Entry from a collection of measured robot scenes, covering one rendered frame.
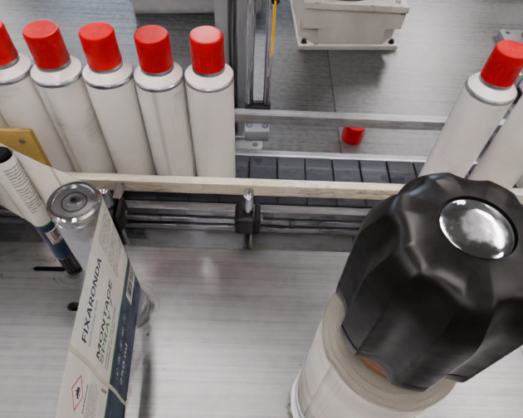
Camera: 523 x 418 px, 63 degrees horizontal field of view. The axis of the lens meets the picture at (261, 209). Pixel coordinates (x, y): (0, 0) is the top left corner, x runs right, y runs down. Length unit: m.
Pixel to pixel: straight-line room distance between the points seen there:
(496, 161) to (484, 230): 0.41
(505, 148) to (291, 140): 0.31
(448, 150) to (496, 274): 0.38
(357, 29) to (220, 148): 0.48
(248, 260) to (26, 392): 0.25
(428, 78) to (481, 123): 0.39
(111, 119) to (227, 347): 0.27
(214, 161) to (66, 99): 0.17
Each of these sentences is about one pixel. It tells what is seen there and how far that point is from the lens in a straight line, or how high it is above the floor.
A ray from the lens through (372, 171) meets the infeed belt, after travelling 0.60.
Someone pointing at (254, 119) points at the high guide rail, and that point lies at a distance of 0.54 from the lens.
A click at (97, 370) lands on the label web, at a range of 0.33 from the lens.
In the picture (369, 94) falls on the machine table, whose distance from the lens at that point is 0.81.
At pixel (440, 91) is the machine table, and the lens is 0.87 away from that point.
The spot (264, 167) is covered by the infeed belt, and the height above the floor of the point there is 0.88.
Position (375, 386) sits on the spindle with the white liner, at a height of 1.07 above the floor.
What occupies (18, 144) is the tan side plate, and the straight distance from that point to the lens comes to 0.55.
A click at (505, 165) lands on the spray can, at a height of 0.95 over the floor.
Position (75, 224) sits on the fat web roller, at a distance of 0.32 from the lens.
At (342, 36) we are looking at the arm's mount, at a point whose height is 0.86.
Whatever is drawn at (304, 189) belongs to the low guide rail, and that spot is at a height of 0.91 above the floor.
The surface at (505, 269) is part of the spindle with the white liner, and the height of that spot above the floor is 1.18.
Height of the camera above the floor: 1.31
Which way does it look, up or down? 53 degrees down
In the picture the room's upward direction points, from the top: 4 degrees clockwise
